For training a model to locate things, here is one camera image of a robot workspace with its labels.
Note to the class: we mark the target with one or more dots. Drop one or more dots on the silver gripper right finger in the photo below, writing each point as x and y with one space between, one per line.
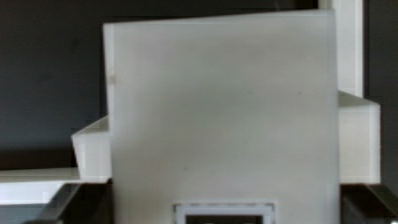
369 204

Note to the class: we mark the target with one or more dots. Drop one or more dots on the white cabinet body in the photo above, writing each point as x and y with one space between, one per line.
360 144

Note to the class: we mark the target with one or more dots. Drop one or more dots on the white long cabinet top block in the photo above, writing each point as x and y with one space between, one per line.
223 113

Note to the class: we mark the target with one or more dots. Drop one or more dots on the white L-shaped fence frame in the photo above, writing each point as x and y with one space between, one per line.
351 43

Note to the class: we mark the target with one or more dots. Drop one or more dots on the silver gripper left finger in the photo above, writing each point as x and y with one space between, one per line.
53 214

